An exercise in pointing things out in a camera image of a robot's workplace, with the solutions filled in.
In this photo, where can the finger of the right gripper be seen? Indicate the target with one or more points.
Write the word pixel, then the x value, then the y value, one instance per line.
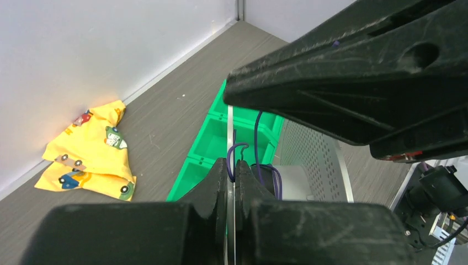
pixel 391 75

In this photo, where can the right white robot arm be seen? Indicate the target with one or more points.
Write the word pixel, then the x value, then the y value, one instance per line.
pixel 436 190

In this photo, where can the yellow printed cloth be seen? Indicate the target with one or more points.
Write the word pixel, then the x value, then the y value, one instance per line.
pixel 91 154

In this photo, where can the clear plastic cable spool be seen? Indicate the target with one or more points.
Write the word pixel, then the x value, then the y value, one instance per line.
pixel 311 167

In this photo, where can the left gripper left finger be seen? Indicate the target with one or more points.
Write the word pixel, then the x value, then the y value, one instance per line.
pixel 190 230

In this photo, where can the green three-compartment bin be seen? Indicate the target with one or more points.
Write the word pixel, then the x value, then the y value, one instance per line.
pixel 211 142

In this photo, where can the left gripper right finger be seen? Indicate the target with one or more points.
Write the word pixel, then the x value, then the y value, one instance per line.
pixel 297 232

